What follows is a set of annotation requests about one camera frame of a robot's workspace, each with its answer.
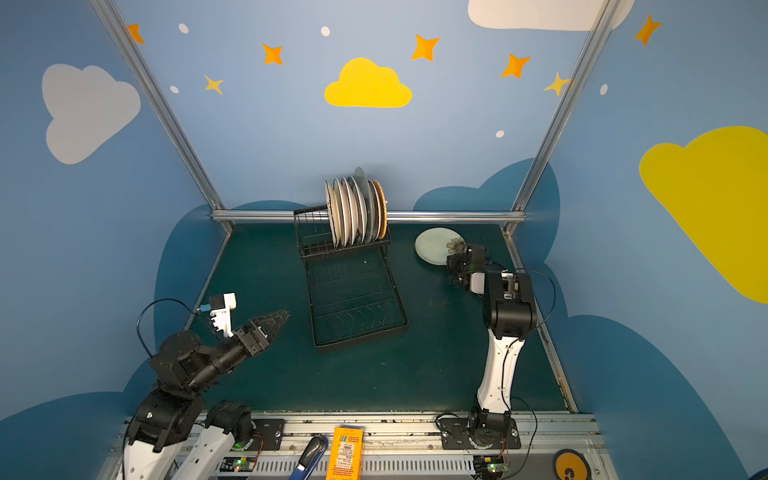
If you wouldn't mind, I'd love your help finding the pale green floral plate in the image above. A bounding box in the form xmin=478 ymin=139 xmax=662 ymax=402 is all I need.
xmin=414 ymin=227 xmax=466 ymax=266

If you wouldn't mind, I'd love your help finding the yellow woven wicker plate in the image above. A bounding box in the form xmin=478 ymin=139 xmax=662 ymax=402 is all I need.
xmin=372 ymin=180 xmax=387 ymax=240

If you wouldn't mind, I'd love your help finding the white plate orange sunburst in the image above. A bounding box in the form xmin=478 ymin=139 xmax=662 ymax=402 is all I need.
xmin=368 ymin=180 xmax=381 ymax=242

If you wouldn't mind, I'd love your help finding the white plate green lettered rim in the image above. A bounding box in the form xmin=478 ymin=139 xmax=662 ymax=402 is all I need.
xmin=346 ymin=177 xmax=367 ymax=245

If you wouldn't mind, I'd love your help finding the large plain green plate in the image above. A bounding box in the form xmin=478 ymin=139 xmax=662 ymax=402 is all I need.
xmin=353 ymin=167 xmax=373 ymax=243

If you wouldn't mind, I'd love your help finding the cream floral plate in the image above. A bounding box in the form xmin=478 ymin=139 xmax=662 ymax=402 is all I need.
xmin=325 ymin=182 xmax=341 ymax=248

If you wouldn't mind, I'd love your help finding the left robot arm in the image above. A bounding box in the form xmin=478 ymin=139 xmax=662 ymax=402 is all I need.
xmin=116 ymin=310 xmax=290 ymax=479

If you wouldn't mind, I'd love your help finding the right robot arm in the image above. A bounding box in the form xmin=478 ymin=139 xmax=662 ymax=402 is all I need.
xmin=447 ymin=242 xmax=537 ymax=449

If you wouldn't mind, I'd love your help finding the orange yellow box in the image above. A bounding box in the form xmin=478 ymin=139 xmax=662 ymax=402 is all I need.
xmin=326 ymin=426 xmax=365 ymax=480

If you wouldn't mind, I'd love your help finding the yellow black tape roll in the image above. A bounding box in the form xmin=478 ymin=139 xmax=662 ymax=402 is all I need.
xmin=553 ymin=449 xmax=592 ymax=480

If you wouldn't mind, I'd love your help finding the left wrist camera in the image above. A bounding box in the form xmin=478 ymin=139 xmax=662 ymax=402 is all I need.
xmin=199 ymin=293 xmax=237 ymax=338

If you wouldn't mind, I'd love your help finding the black wire dish rack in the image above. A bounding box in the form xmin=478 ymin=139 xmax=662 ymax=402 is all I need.
xmin=293 ymin=206 xmax=408 ymax=351

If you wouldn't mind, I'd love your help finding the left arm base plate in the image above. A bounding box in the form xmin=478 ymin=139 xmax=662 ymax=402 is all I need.
xmin=247 ymin=418 xmax=285 ymax=451

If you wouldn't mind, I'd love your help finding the blue black handled tool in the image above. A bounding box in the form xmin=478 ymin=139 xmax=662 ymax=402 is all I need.
xmin=289 ymin=435 xmax=329 ymax=480

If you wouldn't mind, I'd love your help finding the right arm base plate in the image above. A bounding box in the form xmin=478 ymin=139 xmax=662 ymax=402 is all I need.
xmin=435 ymin=416 xmax=522 ymax=450

